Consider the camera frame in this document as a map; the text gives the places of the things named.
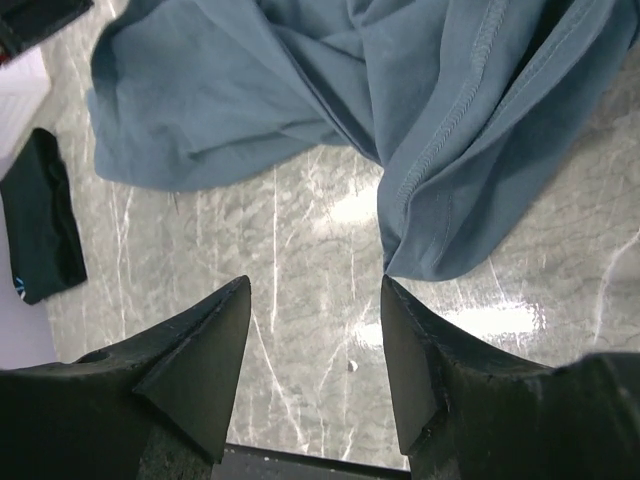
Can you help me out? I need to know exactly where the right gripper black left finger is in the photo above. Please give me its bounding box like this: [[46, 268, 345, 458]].
[[1, 276, 251, 479]]

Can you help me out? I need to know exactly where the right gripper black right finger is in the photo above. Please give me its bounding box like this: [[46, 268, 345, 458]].
[[381, 278, 639, 479]]

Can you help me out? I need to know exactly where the blue-grey t-shirt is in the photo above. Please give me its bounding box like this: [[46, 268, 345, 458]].
[[88, 0, 639, 281]]

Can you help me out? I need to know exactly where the folded black t-shirt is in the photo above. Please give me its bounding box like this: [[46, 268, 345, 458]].
[[1, 128, 87, 305]]

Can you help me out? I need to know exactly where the white plastic basket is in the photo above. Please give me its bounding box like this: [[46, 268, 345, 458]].
[[0, 47, 51, 176]]

